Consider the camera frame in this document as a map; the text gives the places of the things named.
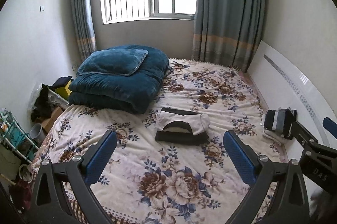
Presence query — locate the floral bed sheet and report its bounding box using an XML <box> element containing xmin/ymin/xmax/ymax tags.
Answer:
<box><xmin>30</xmin><ymin>59</ymin><xmax>280</xmax><ymax>223</ymax></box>

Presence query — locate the white bed headboard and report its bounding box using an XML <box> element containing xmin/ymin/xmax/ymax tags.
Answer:
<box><xmin>247</xmin><ymin>41</ymin><xmax>336</xmax><ymax>148</ymax></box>

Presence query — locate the green metal rack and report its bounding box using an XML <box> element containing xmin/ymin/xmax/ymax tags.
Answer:
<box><xmin>1</xmin><ymin>108</ymin><xmax>39</xmax><ymax>164</ymax></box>

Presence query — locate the right teal curtain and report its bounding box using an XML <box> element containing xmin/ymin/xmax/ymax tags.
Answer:
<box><xmin>192</xmin><ymin>0</ymin><xmax>266</xmax><ymax>72</ymax></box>

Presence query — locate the teal curtain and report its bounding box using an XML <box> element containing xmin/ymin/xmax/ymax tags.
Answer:
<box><xmin>71</xmin><ymin>0</ymin><xmax>96</xmax><ymax>61</ymax></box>
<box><xmin>192</xmin><ymin>0</ymin><xmax>266</xmax><ymax>72</ymax></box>

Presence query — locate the left teal curtain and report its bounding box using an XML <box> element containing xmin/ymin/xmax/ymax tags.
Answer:
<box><xmin>71</xmin><ymin>0</ymin><xmax>96</xmax><ymax>61</ymax></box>

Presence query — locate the teal velvet pillow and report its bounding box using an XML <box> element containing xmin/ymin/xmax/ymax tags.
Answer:
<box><xmin>76</xmin><ymin>49</ymin><xmax>148</xmax><ymax>77</ymax></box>

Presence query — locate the beige long-sleeve shirt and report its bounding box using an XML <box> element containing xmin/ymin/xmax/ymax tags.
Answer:
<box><xmin>155</xmin><ymin>110</ymin><xmax>210</xmax><ymax>135</ymax></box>

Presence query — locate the yellow box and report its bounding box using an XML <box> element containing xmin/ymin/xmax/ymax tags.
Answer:
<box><xmin>55</xmin><ymin>81</ymin><xmax>71</xmax><ymax>101</ymax></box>

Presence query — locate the dark clothes pile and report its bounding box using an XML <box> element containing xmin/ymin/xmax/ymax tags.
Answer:
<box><xmin>30</xmin><ymin>84</ymin><xmax>54</xmax><ymax>122</ymax></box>

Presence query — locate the teal folded quilt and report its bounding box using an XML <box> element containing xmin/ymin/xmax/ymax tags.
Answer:
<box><xmin>68</xmin><ymin>45</ymin><xmax>169</xmax><ymax>114</ymax></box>

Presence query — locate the striped folded clothes stack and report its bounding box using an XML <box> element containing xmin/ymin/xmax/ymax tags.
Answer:
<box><xmin>263</xmin><ymin>107</ymin><xmax>297</xmax><ymax>145</ymax></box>

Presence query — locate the cardboard box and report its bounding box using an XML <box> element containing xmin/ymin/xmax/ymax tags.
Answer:
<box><xmin>41</xmin><ymin>106</ymin><xmax>63</xmax><ymax>133</ymax></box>

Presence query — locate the grey plastic bucket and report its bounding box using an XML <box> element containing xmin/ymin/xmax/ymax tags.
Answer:
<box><xmin>30</xmin><ymin>123</ymin><xmax>46</xmax><ymax>144</ymax></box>

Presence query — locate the folded black garment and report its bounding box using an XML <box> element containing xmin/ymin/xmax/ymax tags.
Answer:
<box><xmin>155</xmin><ymin>107</ymin><xmax>209</xmax><ymax>145</ymax></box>

